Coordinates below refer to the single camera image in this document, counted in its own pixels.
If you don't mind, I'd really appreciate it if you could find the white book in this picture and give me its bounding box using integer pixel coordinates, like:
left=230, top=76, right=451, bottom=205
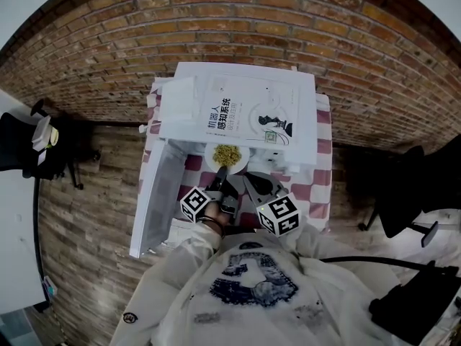
left=196, top=73, right=300, bottom=148

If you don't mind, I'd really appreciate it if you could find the black office chair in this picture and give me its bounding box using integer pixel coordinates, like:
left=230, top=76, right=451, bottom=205
left=0, top=98, right=102, bottom=191
left=344, top=134, right=461, bottom=249

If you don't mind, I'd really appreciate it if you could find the white cardboard box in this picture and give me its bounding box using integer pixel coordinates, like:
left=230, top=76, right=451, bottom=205
left=159, top=76, right=200, bottom=123

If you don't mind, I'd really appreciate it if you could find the red white checked tablecloth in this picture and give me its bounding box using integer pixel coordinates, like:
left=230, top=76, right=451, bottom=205
left=138, top=77, right=334, bottom=238

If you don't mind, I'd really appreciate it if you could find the yellowish food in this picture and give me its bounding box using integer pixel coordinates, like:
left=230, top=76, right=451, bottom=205
left=212, top=143, right=242, bottom=168

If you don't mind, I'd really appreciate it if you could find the white desk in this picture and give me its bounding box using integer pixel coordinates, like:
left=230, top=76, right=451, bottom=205
left=0, top=88, right=48, bottom=315

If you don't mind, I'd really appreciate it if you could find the black bracelet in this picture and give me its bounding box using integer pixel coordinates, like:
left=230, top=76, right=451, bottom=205
left=199, top=216, right=226, bottom=239

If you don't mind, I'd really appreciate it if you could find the person's left forearm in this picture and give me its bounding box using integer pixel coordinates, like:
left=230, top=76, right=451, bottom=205
left=158, top=224, right=225, bottom=295

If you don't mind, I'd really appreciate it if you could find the black curved bar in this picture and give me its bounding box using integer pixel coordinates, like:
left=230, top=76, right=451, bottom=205
left=319, top=254, right=435, bottom=272

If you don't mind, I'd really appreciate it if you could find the person's right forearm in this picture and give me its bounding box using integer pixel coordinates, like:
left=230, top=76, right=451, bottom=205
left=287, top=224, right=326, bottom=263

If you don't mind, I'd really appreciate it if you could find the black cable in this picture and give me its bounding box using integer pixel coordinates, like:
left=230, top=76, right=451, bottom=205
left=32, top=177, right=50, bottom=280

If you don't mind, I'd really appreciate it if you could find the white plate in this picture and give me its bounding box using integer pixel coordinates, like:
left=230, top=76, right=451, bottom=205
left=204, top=143, right=251, bottom=176

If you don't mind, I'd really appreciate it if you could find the black flat device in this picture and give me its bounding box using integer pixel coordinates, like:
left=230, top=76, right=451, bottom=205
left=368, top=261, right=461, bottom=338

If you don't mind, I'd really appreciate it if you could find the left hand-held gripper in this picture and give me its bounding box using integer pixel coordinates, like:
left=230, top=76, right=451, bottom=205
left=179, top=165, right=241, bottom=225

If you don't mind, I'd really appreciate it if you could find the person's white printed sweatshirt torso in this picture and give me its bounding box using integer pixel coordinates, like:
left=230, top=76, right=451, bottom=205
left=109, top=229, right=410, bottom=346

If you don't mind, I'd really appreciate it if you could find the tape roll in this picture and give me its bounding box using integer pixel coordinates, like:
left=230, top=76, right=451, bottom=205
left=46, top=125, right=60, bottom=148

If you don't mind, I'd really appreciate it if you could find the small white box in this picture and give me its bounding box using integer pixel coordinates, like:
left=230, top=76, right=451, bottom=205
left=31, top=115, right=52, bottom=151

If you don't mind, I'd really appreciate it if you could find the person's left hand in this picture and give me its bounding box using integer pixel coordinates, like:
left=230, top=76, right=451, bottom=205
left=202, top=203, right=232, bottom=229

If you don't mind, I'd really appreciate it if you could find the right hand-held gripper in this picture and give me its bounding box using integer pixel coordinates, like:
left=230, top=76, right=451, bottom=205
left=243, top=171, right=302, bottom=239

